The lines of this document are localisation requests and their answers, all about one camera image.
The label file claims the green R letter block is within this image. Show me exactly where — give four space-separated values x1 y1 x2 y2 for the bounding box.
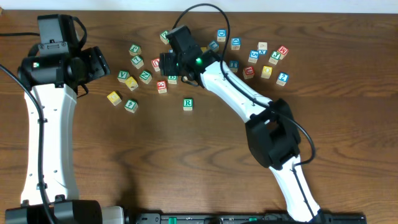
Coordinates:
183 98 193 111

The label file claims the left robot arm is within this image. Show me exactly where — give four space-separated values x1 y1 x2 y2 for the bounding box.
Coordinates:
5 47 128 223

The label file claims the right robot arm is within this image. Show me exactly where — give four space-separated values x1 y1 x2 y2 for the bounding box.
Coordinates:
159 51 321 222

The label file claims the green B letter block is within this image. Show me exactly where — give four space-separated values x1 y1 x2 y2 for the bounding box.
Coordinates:
167 76 178 85

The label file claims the red U block left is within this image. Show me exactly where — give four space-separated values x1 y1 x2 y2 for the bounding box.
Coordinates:
151 58 160 72

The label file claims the red u block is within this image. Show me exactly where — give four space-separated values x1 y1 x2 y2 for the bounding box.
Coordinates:
151 58 160 72
243 66 255 80

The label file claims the green V block left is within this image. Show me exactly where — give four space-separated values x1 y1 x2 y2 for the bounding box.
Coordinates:
118 70 130 83

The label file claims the green N letter block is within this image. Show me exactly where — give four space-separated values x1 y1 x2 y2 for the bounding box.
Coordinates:
139 70 152 85

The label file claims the green Z letter block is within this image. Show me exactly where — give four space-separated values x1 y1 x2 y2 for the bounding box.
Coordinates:
159 30 169 45

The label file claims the green 7 number block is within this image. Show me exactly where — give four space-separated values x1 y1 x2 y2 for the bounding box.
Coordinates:
131 55 144 69

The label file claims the yellow G letter block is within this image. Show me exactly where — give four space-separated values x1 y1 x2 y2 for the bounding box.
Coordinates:
107 91 122 106

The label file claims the green P letter block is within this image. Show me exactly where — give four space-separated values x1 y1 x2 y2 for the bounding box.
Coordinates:
129 44 142 56

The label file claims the yellow X letter block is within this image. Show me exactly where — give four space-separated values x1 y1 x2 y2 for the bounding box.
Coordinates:
125 77 138 91

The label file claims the blue L block upper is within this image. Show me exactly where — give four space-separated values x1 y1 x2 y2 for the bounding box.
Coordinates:
208 40 220 52

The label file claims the green 4 number block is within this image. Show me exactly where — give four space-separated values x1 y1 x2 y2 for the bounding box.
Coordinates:
124 100 138 113

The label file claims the blue D block top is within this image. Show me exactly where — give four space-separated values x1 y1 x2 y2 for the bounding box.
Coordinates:
216 29 227 42

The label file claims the blue d block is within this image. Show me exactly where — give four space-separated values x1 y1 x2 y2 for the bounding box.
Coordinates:
231 37 241 50
216 29 227 42

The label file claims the blue T letter block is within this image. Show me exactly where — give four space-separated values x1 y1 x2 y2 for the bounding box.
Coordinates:
229 60 239 73

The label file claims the blue D block right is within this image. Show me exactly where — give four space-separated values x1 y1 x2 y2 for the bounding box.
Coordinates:
231 37 241 50

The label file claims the red U block right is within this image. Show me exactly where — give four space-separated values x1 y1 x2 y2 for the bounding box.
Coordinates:
243 66 255 80

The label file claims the blue 5 number block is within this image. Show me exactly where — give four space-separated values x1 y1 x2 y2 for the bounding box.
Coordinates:
248 50 259 63

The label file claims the blue X letter block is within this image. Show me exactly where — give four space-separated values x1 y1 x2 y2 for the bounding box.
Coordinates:
257 42 268 55

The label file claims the yellow O block right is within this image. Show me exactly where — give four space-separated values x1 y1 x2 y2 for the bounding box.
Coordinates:
261 66 272 79

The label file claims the green J letter block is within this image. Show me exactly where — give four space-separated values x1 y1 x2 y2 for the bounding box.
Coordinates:
269 51 281 65

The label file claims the blue 2 number block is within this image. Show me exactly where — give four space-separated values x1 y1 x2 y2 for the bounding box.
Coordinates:
276 72 289 86

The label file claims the red M letter block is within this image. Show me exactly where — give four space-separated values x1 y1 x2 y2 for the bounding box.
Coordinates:
277 45 289 60

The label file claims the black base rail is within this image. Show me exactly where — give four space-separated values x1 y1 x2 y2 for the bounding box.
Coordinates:
130 213 368 224

